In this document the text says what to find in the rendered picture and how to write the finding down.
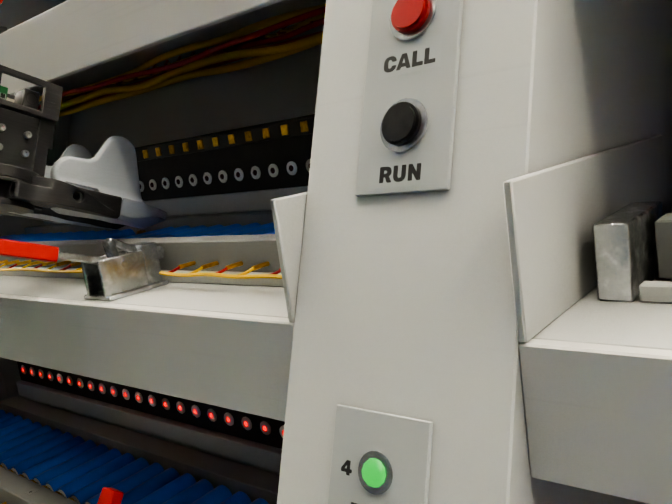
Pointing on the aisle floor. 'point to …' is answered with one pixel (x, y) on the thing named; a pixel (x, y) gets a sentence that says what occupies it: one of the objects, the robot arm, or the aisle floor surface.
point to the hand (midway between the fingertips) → (134, 223)
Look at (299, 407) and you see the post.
